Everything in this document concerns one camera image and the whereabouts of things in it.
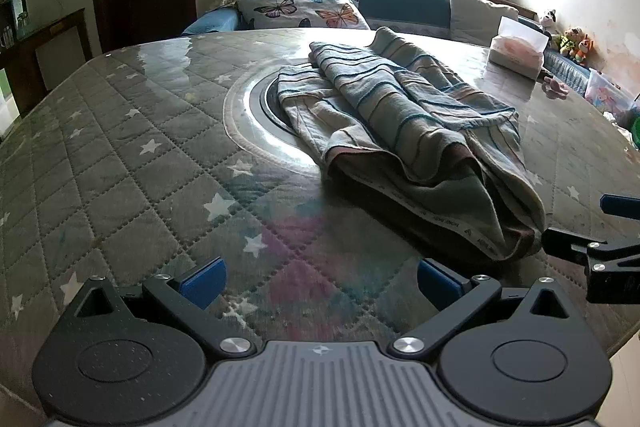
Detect blue armrest cover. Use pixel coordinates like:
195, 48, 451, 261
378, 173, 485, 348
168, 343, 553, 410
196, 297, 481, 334
182, 9, 240, 36

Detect blue sofa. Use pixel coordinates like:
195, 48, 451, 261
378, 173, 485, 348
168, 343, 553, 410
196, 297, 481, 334
182, 0, 640, 112

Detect white tissue box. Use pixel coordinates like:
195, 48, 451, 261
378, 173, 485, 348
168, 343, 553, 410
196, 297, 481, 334
487, 17, 551, 80

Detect plain white pillow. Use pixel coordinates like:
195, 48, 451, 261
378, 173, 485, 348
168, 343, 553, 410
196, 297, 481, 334
448, 0, 520, 42

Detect orange plush toy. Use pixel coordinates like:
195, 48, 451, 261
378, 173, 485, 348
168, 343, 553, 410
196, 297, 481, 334
574, 36, 594, 66

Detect blue checkered sofa cover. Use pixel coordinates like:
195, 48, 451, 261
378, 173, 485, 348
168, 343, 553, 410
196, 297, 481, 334
542, 49, 601, 95

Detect dark wooden cabinet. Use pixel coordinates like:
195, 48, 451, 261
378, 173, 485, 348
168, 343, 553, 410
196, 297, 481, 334
0, 8, 93, 118

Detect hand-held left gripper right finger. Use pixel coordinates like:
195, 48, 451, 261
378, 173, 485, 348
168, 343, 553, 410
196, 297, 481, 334
387, 258, 583, 360

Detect butterfly print pillow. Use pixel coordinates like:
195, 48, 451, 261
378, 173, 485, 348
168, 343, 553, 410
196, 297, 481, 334
236, 0, 372, 31

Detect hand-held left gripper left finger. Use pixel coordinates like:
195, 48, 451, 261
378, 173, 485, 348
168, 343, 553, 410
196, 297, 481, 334
62, 257, 257, 360

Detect grey quilted star table cover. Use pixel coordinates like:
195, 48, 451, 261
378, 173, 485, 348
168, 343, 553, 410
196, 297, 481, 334
0, 27, 640, 408

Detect yellow green plush toy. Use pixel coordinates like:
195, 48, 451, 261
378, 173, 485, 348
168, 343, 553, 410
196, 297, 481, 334
560, 27, 583, 56

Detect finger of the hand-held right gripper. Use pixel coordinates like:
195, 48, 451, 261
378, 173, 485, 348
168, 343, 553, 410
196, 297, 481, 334
541, 227, 640, 304
600, 194, 640, 222

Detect black and white plush toy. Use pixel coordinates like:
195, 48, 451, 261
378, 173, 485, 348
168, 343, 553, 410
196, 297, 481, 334
539, 9, 560, 38

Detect round black table hob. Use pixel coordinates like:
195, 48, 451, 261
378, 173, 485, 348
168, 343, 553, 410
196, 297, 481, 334
222, 62, 341, 170

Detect striped blue towel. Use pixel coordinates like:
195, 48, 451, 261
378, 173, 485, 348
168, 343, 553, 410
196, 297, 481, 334
276, 26, 547, 264

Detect pale yellow cloth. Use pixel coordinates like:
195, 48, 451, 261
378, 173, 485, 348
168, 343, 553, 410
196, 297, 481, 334
602, 109, 635, 134

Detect clear plastic storage box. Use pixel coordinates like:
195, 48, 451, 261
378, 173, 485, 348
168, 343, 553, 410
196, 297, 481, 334
584, 68, 640, 118

